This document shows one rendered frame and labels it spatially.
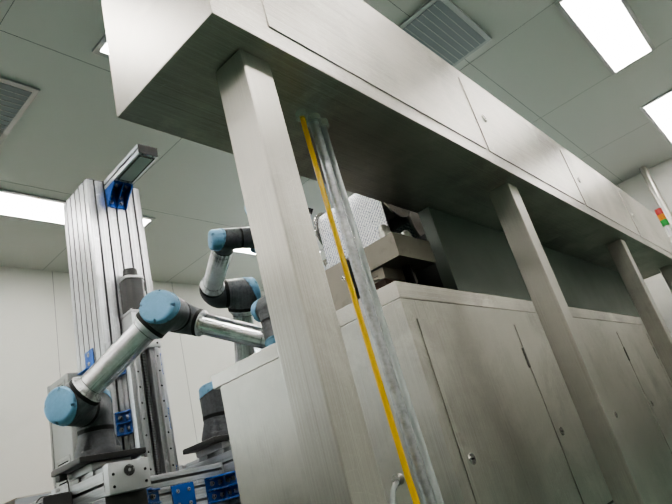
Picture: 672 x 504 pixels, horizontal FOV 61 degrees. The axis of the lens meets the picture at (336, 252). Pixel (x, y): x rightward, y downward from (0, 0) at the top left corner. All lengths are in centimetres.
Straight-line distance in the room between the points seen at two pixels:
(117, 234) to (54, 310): 272
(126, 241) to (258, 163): 193
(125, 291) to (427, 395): 159
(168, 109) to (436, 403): 73
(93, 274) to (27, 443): 256
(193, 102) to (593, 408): 107
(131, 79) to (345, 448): 63
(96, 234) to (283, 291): 197
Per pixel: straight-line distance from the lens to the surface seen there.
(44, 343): 520
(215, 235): 197
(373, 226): 161
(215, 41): 87
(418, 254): 137
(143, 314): 193
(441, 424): 118
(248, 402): 153
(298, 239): 73
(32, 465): 493
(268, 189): 75
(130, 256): 265
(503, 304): 166
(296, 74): 95
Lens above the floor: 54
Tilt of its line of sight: 22 degrees up
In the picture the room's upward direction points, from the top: 16 degrees counter-clockwise
